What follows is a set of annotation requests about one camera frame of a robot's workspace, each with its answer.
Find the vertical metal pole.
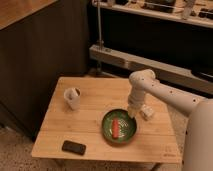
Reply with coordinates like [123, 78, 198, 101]
[97, 0, 103, 49]

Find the orange carrot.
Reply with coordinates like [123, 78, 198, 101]
[112, 118, 119, 139]

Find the green ceramic bowl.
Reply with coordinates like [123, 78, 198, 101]
[101, 109, 137, 144]

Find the black smartphone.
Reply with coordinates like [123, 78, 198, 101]
[62, 140, 86, 155]

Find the dark wooden cabinet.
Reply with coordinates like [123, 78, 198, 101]
[0, 0, 89, 139]

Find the white mug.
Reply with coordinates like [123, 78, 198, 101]
[64, 87, 80, 110]

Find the metal shelf rack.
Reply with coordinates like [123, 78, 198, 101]
[89, 0, 213, 99]

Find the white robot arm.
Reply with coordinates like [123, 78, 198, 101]
[127, 69, 213, 171]

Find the wooden folding table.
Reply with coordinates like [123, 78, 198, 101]
[32, 77, 182, 163]

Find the white rectangular box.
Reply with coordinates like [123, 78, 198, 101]
[140, 105, 155, 120]

